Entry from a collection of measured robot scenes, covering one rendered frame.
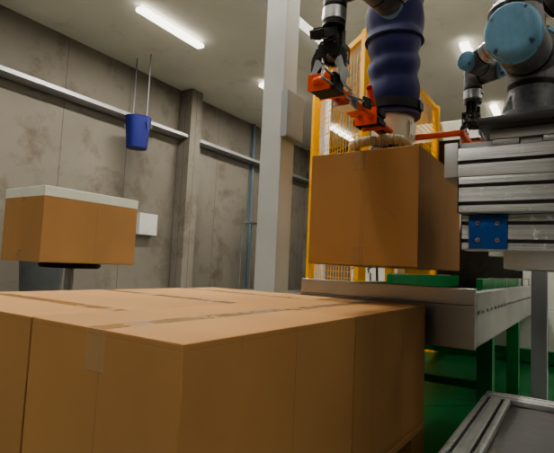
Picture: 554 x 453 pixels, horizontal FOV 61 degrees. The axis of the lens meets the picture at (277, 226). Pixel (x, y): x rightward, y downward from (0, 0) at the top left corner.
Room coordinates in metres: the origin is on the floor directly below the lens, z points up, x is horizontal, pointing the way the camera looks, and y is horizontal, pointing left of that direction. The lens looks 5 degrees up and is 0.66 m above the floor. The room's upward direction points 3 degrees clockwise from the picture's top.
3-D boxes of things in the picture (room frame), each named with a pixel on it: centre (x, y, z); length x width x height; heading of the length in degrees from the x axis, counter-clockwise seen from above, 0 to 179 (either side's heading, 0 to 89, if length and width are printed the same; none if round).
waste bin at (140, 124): (7.46, 2.30, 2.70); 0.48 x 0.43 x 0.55; 147
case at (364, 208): (1.86, -0.45, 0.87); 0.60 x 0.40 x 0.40; 147
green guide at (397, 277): (3.26, -1.04, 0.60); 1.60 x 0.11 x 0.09; 146
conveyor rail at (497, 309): (2.64, -1.34, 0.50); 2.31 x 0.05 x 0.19; 146
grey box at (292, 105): (2.97, -0.07, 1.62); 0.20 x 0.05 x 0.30; 146
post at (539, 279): (2.05, -1.15, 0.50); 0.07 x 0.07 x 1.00; 56
